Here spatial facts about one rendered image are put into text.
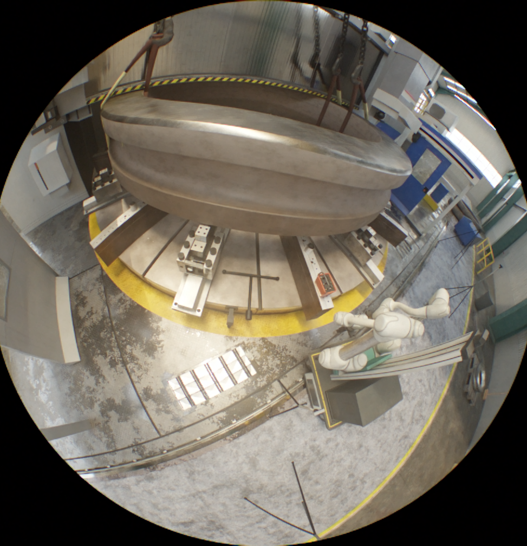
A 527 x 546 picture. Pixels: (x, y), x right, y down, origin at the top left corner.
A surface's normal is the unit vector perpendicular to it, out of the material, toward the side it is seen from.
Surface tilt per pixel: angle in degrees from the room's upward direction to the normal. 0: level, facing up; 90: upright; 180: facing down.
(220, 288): 0
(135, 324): 0
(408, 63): 90
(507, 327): 90
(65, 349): 37
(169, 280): 0
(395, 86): 90
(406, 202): 90
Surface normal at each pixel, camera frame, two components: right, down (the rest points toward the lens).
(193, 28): 0.53, 0.79
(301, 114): -0.53, 0.68
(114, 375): 0.22, -0.48
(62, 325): 0.67, -0.61
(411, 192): -0.83, 0.37
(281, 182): 0.06, 0.88
